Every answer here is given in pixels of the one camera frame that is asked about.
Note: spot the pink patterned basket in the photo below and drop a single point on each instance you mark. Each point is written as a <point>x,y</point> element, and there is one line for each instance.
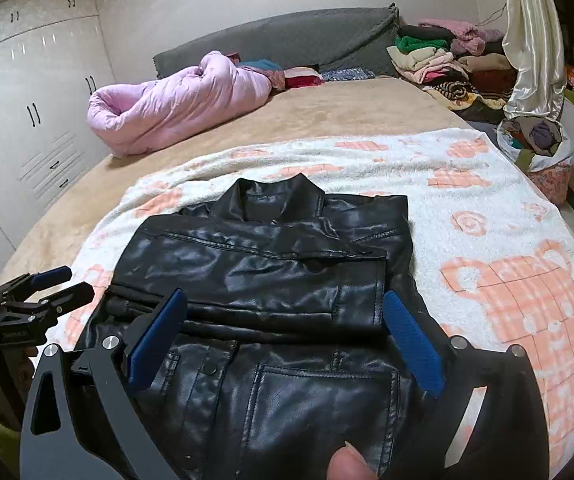
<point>549,182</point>

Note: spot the blue patterned cloth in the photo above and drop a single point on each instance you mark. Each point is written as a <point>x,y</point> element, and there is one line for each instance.
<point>347,75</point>

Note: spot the black leather jacket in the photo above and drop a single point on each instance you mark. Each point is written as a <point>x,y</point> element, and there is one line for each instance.
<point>267,270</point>

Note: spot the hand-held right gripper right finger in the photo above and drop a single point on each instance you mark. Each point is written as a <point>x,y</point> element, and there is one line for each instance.
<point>414,345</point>

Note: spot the cream satin curtain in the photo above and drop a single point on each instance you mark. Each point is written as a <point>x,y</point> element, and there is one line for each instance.
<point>532,60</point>

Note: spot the grey padded headboard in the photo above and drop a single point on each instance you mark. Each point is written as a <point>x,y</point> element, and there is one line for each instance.
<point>292,40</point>

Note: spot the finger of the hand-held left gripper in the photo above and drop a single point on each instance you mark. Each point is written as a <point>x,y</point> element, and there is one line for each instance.
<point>67,295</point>
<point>54,275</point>

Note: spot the person's right hand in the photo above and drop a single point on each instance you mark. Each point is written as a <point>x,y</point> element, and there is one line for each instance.
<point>354,462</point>

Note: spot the pink quilt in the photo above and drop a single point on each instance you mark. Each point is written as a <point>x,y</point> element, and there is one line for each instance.
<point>167,105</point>

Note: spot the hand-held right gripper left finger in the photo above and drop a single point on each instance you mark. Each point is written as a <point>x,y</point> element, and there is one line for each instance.
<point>157,335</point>

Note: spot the white wardrobe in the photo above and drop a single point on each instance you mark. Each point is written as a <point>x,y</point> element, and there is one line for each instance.
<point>32,110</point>

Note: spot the plastic bag of clothes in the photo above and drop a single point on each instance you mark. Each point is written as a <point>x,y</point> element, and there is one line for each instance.
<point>537,140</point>

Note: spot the pile of folded clothes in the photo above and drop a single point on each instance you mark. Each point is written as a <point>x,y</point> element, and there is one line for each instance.
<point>427,57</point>

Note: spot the white orange bear printed blanket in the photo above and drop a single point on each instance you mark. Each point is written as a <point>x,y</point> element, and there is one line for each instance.
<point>467,210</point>

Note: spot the teal cloth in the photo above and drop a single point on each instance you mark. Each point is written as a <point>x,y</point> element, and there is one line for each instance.
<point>262,65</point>

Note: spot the red cloth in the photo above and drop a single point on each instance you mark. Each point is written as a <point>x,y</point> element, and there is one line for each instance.
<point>303,80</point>

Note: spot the bed with beige sheet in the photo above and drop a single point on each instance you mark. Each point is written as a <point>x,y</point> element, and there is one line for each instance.
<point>357,100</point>

